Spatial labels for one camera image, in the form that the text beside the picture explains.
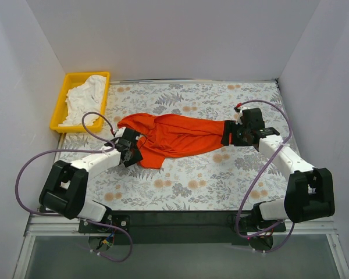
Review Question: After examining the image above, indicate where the orange t shirt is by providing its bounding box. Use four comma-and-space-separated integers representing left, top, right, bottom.
117, 113, 225, 169

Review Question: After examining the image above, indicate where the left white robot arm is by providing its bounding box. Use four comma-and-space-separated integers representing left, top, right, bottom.
39, 127, 143, 233

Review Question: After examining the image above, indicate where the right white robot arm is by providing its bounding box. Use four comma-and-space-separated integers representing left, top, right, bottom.
221, 105, 335, 231

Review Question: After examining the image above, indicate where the floral table mat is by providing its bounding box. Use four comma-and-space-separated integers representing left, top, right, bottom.
58, 82, 289, 210

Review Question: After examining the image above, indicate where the white t shirt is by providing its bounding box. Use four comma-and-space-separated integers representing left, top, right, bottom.
58, 74, 106, 127

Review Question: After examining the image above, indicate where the yellow plastic bin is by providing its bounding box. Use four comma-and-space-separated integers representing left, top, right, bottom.
50, 71, 110, 133

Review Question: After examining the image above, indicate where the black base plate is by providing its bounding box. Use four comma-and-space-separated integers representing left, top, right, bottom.
78, 209, 287, 246

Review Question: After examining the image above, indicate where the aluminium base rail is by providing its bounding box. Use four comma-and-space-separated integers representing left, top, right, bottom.
25, 216, 336, 236

